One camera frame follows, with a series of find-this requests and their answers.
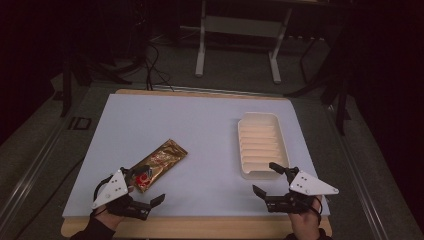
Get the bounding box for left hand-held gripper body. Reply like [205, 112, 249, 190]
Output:
[91, 167, 152, 221]

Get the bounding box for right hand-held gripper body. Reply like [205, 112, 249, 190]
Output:
[265, 166, 340, 215]

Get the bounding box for gold foil snack packet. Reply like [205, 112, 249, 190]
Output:
[128, 138, 189, 194]

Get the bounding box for person's left hand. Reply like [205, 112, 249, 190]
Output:
[94, 186, 135, 232]

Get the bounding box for person's right hand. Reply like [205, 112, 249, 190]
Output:
[287, 195, 324, 240]

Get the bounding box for white ribbed plastic tray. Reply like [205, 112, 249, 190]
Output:
[237, 111, 291, 181]

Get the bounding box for pale blue table mat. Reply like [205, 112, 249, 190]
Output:
[62, 93, 331, 219]

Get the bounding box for black floor socket box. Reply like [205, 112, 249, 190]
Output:
[67, 116, 93, 131]

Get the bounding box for black metal stand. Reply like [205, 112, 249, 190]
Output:
[283, 31, 355, 137]
[59, 54, 133, 118]

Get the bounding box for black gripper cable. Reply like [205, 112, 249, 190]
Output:
[310, 195, 324, 225]
[92, 174, 115, 203]

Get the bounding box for silver floor rail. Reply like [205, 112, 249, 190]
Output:
[323, 105, 390, 240]
[0, 106, 73, 231]

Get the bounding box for black floor cables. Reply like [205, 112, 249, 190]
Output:
[142, 42, 175, 92]

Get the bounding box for white metal desk frame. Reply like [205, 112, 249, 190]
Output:
[194, 0, 294, 85]

